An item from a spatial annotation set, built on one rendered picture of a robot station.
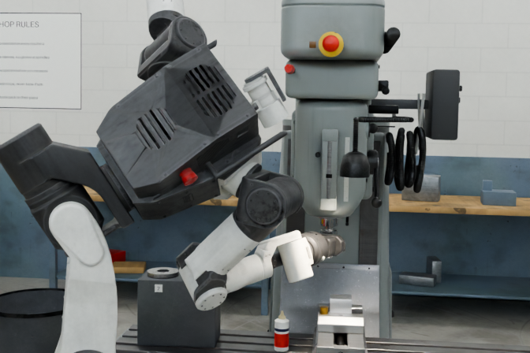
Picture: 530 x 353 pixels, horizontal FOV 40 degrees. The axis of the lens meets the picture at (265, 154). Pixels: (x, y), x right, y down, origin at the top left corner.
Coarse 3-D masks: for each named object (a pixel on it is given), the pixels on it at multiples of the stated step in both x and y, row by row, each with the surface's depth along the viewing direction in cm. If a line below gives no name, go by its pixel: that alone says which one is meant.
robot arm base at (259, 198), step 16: (256, 176) 155; (272, 176) 163; (288, 176) 162; (240, 192) 153; (256, 192) 150; (272, 192) 149; (240, 208) 153; (256, 208) 151; (272, 208) 150; (256, 224) 152; (272, 224) 150
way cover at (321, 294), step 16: (320, 272) 239; (336, 272) 239; (352, 272) 238; (368, 272) 238; (288, 288) 238; (304, 288) 238; (320, 288) 237; (336, 288) 237; (352, 288) 236; (368, 288) 236; (288, 304) 236; (304, 304) 236; (352, 304) 234; (368, 304) 234; (304, 320) 232; (368, 320) 231; (368, 336) 227
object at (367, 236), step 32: (288, 128) 251; (384, 128) 249; (288, 160) 240; (384, 160) 237; (384, 192) 241; (288, 224) 241; (352, 224) 239; (384, 224) 240; (352, 256) 240; (384, 256) 241; (384, 288) 241; (384, 320) 242
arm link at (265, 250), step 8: (296, 232) 181; (264, 240) 179; (272, 240) 178; (280, 240) 178; (288, 240) 179; (256, 248) 180; (264, 248) 177; (272, 248) 177; (264, 256) 176; (264, 264) 175; (264, 272) 175; (272, 272) 177
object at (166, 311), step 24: (144, 288) 202; (168, 288) 202; (144, 312) 203; (168, 312) 203; (192, 312) 202; (216, 312) 204; (144, 336) 203; (168, 336) 203; (192, 336) 203; (216, 336) 205
